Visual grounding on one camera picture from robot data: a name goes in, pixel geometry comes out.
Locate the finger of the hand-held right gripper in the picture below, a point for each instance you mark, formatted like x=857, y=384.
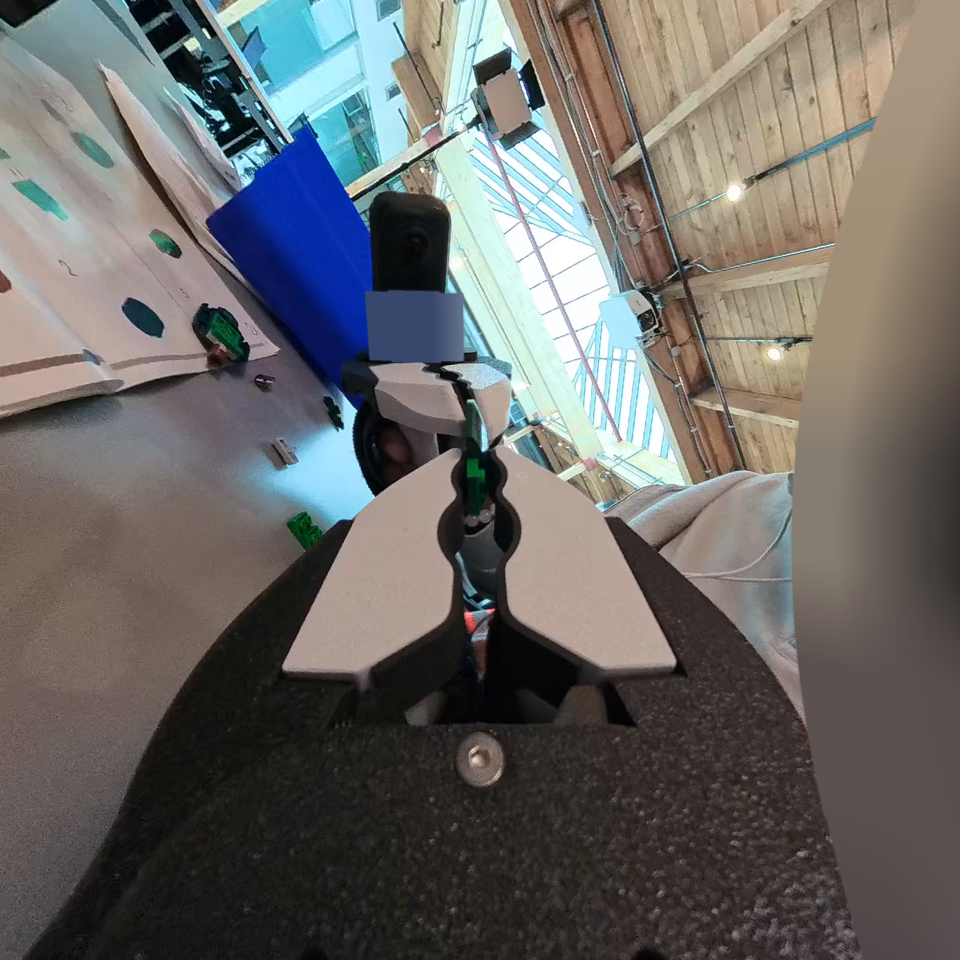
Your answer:
x=420, y=397
x=491, y=397

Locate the small grey toy brick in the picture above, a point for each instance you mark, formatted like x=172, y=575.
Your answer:
x=284, y=453

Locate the studio softbox light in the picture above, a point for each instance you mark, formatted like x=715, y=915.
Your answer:
x=506, y=101

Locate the grey desk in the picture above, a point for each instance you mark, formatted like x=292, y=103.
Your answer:
x=112, y=600

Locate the black boom pole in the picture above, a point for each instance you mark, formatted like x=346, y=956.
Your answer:
x=405, y=159

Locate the green toy brick piece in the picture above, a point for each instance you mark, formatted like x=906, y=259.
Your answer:
x=475, y=469

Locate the blue board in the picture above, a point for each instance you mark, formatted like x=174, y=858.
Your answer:
x=300, y=240

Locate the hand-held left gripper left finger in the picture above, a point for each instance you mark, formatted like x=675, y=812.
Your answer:
x=375, y=577

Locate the dark green toy piece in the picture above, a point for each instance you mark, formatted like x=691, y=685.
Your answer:
x=334, y=412

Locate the black metal frame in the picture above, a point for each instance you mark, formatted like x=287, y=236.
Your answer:
x=217, y=82

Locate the person's right hand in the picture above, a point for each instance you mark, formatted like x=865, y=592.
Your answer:
x=395, y=446

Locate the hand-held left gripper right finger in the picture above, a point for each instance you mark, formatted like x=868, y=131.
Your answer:
x=585, y=585

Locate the person's grey hoodie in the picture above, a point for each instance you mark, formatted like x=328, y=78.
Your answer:
x=720, y=547

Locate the paper sheet with coloured dots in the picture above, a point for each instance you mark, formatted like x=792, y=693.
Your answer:
x=90, y=247

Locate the white security camera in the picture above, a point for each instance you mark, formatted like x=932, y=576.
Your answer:
x=634, y=315

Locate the green and black toy assembly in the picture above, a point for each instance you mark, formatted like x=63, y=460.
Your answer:
x=222, y=330

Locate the bright green toy brick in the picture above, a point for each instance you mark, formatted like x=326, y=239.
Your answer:
x=305, y=529

